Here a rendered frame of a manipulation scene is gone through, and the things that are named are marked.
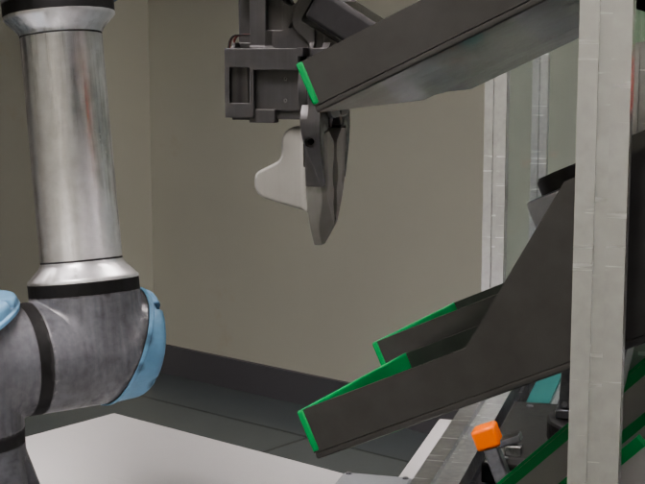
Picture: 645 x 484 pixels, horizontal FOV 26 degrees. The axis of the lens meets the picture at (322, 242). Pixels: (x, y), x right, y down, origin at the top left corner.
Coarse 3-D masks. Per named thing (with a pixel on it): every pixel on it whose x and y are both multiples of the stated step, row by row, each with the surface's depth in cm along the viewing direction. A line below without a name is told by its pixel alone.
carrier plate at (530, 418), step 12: (516, 408) 155; (528, 408) 155; (540, 408) 155; (552, 408) 155; (516, 420) 150; (528, 420) 150; (540, 420) 150; (504, 432) 146; (528, 432) 146; (540, 432) 146; (528, 444) 142; (540, 444) 142; (492, 480) 135
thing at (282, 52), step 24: (240, 0) 107; (264, 0) 105; (288, 0) 107; (312, 0) 104; (240, 24) 107; (264, 24) 105; (288, 24) 105; (312, 24) 106; (240, 48) 104; (264, 48) 104; (288, 48) 104; (312, 48) 103; (240, 72) 105; (264, 72) 104; (288, 72) 104; (240, 96) 105; (264, 96) 105; (288, 96) 104; (264, 120) 104; (336, 120) 108
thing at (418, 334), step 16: (640, 144) 71; (496, 288) 89; (448, 304) 90; (464, 304) 90; (480, 304) 76; (432, 320) 77; (448, 320) 77; (464, 320) 77; (480, 320) 76; (400, 336) 78; (416, 336) 78; (432, 336) 77; (448, 336) 77; (384, 352) 79; (400, 352) 78
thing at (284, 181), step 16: (288, 144) 105; (288, 160) 106; (304, 160) 106; (256, 176) 107; (272, 176) 106; (288, 176) 106; (304, 176) 105; (272, 192) 107; (288, 192) 106; (304, 192) 106; (320, 192) 105; (304, 208) 106; (320, 208) 105; (320, 224) 106; (320, 240) 107
